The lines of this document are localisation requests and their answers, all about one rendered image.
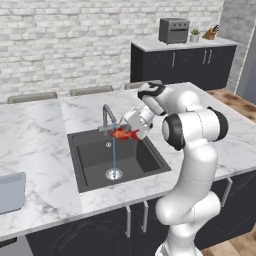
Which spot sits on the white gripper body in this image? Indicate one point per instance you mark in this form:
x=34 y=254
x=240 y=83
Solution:
x=135 y=118

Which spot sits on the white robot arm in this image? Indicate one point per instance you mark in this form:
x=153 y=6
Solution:
x=195 y=160

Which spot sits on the red orange fish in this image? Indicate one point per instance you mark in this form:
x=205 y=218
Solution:
x=122 y=134

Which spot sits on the dark grey sink basin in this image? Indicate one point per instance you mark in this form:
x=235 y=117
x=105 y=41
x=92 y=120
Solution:
x=100 y=160

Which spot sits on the silver sink drain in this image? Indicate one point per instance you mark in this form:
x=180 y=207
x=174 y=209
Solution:
x=114 y=174

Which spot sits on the grey blue tray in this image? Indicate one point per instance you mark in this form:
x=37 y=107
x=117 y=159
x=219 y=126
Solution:
x=10 y=193

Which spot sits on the grey metal tap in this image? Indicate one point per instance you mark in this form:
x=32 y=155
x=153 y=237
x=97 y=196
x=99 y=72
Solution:
x=106 y=113

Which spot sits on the grey stool back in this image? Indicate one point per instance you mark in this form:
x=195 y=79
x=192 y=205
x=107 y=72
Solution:
x=31 y=97
x=133 y=85
x=91 y=90

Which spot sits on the black cupboard run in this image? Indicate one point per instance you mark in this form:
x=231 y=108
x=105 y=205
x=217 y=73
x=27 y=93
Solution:
x=186 y=66

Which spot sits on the grey toaster oven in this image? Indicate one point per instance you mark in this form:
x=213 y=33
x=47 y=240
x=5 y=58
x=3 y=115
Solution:
x=174 y=31

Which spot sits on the green plant in white pot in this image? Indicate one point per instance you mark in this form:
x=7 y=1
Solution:
x=194 y=36

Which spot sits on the black cupboard door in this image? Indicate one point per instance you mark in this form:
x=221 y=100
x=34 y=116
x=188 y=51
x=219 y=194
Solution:
x=151 y=230
x=83 y=233
x=238 y=210

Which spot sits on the wooden knife block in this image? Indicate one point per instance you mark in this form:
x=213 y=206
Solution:
x=210 y=33

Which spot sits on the grey appliance front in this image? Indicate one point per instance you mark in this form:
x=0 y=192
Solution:
x=15 y=250

